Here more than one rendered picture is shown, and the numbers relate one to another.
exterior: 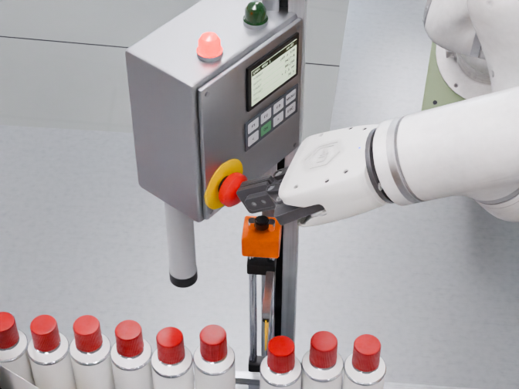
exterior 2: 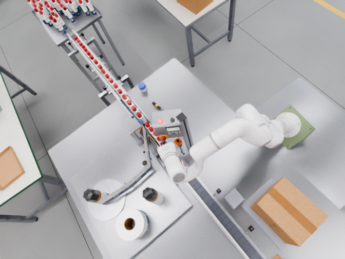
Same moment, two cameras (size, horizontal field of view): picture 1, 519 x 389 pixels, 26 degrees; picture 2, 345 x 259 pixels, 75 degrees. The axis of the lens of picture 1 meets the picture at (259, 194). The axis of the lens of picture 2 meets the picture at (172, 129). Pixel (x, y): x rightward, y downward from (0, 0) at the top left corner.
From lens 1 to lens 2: 0.98 m
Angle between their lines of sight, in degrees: 42
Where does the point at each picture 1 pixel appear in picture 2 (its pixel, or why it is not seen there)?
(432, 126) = (168, 162)
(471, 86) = not seen: hidden behind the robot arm
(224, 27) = (167, 118)
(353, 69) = (265, 106)
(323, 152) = (166, 147)
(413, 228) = (237, 146)
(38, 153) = (196, 87)
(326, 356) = not seen: hidden behind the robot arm
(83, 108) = (251, 62)
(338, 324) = not seen: hidden behind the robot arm
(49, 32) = (260, 40)
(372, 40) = (276, 102)
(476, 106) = (172, 165)
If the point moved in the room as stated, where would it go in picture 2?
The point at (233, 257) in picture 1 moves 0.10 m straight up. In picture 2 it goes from (205, 129) to (204, 124)
